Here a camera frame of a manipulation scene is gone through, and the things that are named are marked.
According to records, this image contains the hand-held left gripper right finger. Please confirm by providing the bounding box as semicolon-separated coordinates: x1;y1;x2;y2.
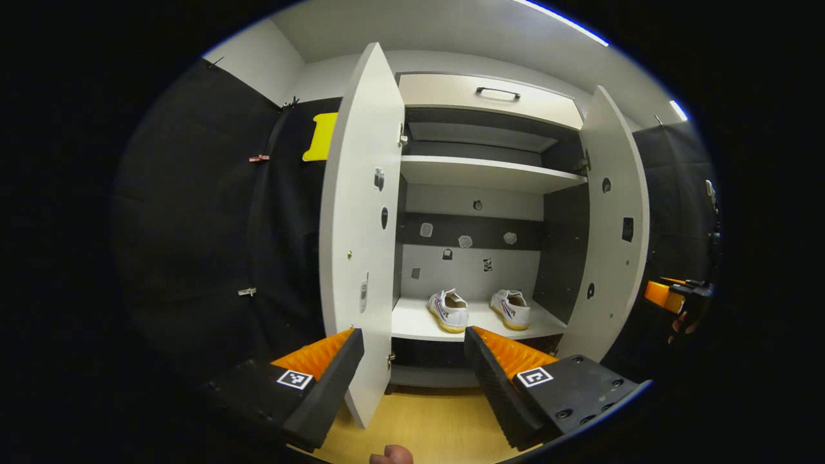
464;325;652;452

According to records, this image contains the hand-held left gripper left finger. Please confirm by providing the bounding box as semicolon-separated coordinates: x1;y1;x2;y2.
200;327;365;453

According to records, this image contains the white cabinet door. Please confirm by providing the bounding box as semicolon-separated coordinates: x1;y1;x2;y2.
558;86;650;363
319;43;405;429

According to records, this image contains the white canvas shoe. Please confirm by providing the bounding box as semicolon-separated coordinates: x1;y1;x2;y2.
490;289;532;331
427;288;470;334

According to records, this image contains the white and grey shoe cabinet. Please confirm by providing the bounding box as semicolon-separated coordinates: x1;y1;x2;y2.
390;72;590;391

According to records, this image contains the white cabinet shelf board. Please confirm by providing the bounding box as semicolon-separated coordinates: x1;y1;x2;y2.
400;155;588;195
391;295;568;342

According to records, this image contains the cream cabinet drawer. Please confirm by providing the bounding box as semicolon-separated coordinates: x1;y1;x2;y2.
398;73;584;131

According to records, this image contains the black backdrop cloth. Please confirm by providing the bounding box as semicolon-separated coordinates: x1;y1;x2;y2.
606;121;723;381
113;58;342;387

